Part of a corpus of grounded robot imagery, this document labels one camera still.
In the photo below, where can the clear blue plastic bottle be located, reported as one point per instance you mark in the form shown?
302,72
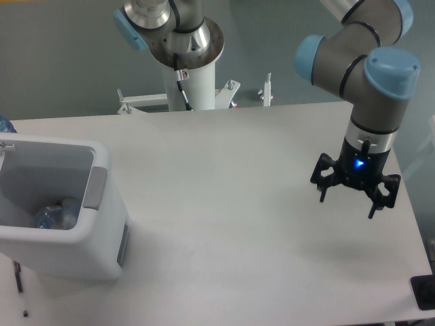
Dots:
62,216

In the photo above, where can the blue bottle behind bin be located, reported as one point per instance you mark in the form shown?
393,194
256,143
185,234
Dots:
6,125

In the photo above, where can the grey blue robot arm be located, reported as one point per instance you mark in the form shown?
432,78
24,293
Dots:
360,64

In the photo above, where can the black device at table edge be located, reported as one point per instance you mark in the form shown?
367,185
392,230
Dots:
423,289

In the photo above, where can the black pen on table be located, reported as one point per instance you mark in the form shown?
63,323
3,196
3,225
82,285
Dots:
17,274

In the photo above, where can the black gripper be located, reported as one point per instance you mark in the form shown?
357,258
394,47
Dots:
355,170

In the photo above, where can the white plastic trash can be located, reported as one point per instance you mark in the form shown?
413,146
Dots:
42,171

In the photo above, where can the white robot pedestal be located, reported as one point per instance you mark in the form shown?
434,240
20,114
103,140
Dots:
188,67

